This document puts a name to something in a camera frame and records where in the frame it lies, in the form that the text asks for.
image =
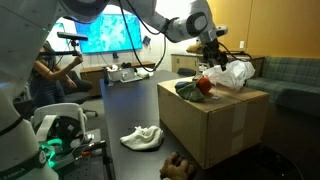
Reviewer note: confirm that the black office chair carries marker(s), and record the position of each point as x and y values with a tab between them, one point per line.
80	94

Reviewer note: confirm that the cardboard box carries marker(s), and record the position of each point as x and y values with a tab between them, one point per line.
224	124

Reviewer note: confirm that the wall mounted TV screen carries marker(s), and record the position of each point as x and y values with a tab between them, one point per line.
110	33

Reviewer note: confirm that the wooden sideboard cabinet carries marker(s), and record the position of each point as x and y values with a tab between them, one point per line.
196	62

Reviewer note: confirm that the white plastic bag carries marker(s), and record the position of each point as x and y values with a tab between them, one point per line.
233	77

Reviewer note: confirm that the plush orange radish toy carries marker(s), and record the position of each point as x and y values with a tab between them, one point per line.
195	90

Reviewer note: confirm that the white VR headset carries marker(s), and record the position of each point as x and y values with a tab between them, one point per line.
60	129

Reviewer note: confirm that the white knitted cloth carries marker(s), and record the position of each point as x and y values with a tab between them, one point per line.
143	138

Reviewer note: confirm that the green plaid sofa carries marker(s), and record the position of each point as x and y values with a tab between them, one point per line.
291	82

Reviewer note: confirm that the black camera on stand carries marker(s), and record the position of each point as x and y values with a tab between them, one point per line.
73	39

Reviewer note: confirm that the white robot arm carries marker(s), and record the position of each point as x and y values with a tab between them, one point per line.
25	26

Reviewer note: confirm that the brown plush animal toy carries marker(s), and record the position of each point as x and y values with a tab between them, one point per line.
175	167

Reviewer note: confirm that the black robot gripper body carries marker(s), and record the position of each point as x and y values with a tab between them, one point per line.
213	55

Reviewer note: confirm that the person in striped top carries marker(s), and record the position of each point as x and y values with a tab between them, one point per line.
45	87

